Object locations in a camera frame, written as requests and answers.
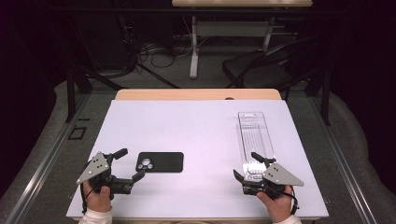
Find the person's right hand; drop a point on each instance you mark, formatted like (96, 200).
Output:
(280, 207)

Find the black metal stand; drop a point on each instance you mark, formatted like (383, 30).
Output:
(71, 93)
(325, 99)

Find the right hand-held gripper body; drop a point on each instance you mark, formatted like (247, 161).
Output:
(280, 177)

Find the black phone case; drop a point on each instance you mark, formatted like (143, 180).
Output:
(165, 162)

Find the black folding chair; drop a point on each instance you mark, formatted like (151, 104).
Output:
(258, 70)

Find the aluminium floor rail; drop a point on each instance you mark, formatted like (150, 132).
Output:
(46, 165)
(342, 165)

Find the white board table cover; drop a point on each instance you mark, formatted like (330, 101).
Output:
(199, 133)

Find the clear plastic packaging box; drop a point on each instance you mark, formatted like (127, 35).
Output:
(255, 137)

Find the desk with white legs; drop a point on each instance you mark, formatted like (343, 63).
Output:
(239, 28)

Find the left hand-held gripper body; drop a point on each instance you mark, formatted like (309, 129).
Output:
(95, 168)

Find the person's left hand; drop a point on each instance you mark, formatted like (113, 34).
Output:
(98, 201)

